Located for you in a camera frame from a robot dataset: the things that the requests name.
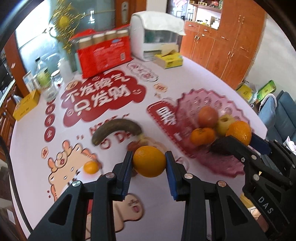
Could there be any large orange front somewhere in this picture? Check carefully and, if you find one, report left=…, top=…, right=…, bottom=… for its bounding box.
left=225, top=120, right=252, bottom=146

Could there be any yellow pear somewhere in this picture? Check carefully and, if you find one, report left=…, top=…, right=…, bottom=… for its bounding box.
left=215, top=114, right=236, bottom=137

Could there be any red apple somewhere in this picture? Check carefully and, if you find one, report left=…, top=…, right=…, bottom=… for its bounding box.
left=198, top=106, right=219, bottom=128

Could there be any small yellow orange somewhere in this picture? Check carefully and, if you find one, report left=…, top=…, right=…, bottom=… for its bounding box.
left=83, top=161, right=101, bottom=174

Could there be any red date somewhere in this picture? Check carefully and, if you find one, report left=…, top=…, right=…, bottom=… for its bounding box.
left=127, top=141, right=141, bottom=153
left=131, top=168, right=137, bottom=177

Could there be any overripe brown banana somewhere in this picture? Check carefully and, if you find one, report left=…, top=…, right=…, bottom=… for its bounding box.
left=91, top=118, right=148, bottom=146

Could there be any dark avocado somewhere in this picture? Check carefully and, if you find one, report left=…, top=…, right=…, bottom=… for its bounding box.
left=209, top=138, right=230, bottom=156

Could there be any pink plastic fruit tray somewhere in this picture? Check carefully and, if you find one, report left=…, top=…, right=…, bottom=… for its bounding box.
left=175, top=89, right=252, bottom=178

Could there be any blue sofa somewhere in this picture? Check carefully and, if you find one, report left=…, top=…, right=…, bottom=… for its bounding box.
left=258, top=90, right=295, bottom=153

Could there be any cardboard box on floor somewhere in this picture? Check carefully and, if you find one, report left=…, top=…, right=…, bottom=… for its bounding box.
left=236, top=81, right=258, bottom=104

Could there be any wooden cabinet right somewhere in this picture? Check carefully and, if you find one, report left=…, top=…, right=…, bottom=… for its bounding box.
left=180, top=1, right=266, bottom=89

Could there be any yellow tissue box right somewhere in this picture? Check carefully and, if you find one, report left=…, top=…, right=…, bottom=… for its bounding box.
left=153, top=52, right=183, bottom=69

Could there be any kitchen counter cabinet left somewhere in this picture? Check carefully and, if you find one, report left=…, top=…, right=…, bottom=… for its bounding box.
left=1, top=81, right=19, bottom=150

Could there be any yellow box left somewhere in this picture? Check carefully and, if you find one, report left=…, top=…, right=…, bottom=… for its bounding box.
left=13, top=90, right=40, bottom=121

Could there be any clear drinking glass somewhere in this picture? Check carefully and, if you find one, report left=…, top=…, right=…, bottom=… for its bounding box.
left=42, top=80, right=59, bottom=102

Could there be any white dispenser appliance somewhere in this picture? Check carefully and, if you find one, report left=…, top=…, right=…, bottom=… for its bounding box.
left=129, top=18, right=179, bottom=61

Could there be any small glass jar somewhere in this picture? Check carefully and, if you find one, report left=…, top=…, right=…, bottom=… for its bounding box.
left=51, top=69, right=63, bottom=87

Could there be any white cloth cover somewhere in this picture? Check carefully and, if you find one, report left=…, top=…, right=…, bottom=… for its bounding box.
left=131, top=11, right=186, bottom=36

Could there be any clear plastic bottle green label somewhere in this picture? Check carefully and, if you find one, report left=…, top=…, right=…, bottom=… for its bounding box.
left=35, top=57, right=51, bottom=89

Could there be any white squeeze bottle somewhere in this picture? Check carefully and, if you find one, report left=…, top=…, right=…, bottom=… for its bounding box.
left=58, top=58, right=74, bottom=82

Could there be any red paper cup package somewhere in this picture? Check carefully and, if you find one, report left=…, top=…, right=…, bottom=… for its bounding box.
left=69, top=24, right=132, bottom=78

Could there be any gold door ornament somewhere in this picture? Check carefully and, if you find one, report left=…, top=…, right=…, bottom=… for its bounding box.
left=45, top=0, right=117, bottom=54

